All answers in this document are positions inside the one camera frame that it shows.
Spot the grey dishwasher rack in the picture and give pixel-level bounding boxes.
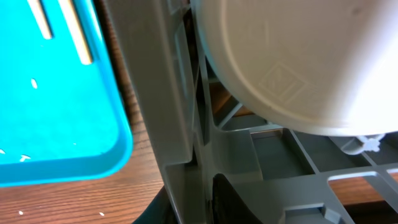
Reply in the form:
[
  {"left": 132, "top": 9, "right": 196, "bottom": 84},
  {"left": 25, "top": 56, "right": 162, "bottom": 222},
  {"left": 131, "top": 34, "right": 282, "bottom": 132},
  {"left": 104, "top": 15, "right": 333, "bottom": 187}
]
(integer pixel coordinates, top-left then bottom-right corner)
[{"left": 104, "top": 1, "right": 397, "bottom": 223}]

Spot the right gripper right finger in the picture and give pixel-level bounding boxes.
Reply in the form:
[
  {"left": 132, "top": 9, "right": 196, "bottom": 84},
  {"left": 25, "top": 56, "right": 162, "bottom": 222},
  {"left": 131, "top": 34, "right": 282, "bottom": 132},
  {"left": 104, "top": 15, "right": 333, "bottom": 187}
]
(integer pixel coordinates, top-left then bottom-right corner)
[{"left": 212, "top": 174, "right": 262, "bottom": 224}]

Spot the grey bowl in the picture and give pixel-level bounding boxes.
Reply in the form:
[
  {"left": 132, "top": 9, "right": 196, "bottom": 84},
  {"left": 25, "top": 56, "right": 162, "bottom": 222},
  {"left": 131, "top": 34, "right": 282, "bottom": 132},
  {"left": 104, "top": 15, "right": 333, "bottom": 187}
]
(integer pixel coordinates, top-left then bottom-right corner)
[{"left": 193, "top": 0, "right": 397, "bottom": 136}]

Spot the wooden chopstick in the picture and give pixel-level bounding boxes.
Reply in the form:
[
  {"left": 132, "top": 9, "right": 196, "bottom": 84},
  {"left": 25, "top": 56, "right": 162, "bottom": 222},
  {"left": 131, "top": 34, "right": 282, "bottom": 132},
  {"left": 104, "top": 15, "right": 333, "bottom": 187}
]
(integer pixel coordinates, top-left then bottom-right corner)
[
  {"left": 58, "top": 0, "right": 93, "bottom": 65},
  {"left": 27, "top": 0, "right": 53, "bottom": 40}
]

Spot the teal serving tray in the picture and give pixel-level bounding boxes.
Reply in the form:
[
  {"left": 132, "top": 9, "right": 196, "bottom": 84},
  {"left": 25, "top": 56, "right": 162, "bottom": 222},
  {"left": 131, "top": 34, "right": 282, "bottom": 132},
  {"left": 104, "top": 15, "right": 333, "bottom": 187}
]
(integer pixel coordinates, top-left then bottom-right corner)
[{"left": 1, "top": 1, "right": 133, "bottom": 187}]

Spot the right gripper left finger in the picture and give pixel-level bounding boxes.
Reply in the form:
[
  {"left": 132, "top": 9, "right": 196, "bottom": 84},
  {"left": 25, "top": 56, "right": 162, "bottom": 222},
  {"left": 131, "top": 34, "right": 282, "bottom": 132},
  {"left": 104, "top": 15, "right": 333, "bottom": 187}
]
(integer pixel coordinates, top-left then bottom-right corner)
[{"left": 132, "top": 186, "right": 178, "bottom": 224}]

